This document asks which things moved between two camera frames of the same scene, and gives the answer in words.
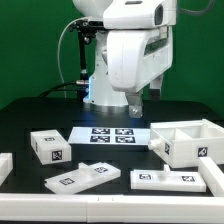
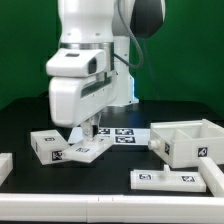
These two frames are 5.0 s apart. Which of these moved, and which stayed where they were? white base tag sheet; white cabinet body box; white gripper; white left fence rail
Moved: white gripper
Stayed: white base tag sheet; white left fence rail; white cabinet body box
